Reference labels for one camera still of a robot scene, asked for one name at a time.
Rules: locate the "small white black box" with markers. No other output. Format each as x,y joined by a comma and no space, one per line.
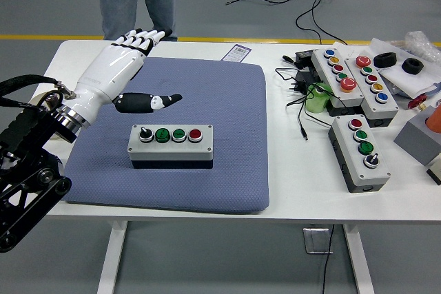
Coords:
435,170

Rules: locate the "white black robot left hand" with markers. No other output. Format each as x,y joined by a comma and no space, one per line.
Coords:
107,73

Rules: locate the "grey four-button control box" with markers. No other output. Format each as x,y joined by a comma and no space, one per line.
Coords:
172,149
375,177

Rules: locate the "orange cylinder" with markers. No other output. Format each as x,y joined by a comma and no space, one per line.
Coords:
435,120

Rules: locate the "purple white barcode label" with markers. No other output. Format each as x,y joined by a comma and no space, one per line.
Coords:
236,53

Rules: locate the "grey block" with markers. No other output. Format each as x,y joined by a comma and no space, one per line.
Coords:
413,139

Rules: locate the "metal floor socket plate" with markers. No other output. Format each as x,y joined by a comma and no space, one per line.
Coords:
315,240

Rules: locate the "blue-grey padded mat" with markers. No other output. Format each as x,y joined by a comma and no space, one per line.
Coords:
224,135

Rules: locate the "black power adapter block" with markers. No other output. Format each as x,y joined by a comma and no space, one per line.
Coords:
306,75
303,56

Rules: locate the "green tape roll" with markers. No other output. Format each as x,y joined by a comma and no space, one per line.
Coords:
315,104

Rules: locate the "person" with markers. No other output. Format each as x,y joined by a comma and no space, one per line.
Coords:
120,5

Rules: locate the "white paper sheet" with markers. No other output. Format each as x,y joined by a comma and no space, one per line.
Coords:
410,80

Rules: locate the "grey five-button control box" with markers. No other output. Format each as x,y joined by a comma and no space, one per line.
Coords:
348,96
386,109

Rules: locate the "beige plate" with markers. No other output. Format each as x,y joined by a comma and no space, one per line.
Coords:
38,99

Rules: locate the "black plug adapter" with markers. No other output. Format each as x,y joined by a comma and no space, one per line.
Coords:
299,86

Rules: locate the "small red part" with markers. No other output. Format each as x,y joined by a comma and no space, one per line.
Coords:
416,102

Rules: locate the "clear plastic bag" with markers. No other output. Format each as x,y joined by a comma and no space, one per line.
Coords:
420,44

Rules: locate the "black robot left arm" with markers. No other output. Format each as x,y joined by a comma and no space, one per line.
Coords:
27,135

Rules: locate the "white table leg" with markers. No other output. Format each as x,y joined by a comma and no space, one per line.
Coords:
360,263
112,259

